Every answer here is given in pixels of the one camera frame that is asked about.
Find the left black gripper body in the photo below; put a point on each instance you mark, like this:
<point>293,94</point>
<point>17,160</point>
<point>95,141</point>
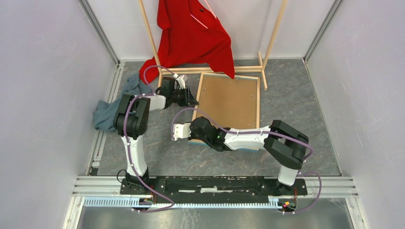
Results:
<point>180,97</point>

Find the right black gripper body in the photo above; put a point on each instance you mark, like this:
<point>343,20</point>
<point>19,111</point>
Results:
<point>194,135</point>

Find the blue picture frame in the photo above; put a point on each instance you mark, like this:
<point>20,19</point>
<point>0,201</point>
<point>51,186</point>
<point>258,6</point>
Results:
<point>233,103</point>

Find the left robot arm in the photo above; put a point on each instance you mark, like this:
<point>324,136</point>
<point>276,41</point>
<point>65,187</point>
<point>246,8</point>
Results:
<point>131,123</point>

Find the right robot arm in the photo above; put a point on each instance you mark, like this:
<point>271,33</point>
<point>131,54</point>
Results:
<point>288,146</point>

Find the red shirt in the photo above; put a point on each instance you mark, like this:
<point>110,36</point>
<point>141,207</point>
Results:
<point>183,42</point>

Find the wooden clothes rack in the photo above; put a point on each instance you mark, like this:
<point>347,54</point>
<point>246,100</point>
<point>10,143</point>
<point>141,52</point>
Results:
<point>238,69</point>

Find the grey-blue cloth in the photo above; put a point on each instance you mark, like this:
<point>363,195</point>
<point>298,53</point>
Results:
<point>104,114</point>

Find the pink clothes hanger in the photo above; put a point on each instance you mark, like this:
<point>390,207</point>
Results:
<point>201,13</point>

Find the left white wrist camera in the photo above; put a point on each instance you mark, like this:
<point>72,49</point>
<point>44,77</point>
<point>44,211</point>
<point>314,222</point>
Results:
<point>181,80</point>

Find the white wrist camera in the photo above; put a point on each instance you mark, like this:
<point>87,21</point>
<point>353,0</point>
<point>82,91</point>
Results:
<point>181,131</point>
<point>181,80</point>

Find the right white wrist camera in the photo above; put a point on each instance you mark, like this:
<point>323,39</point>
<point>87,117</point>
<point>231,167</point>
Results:
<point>181,131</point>

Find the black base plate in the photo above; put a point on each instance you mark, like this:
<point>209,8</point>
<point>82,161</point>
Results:
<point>212,190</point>

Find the white cable duct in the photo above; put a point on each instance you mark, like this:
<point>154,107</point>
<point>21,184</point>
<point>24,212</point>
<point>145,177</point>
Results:
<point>141,203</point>

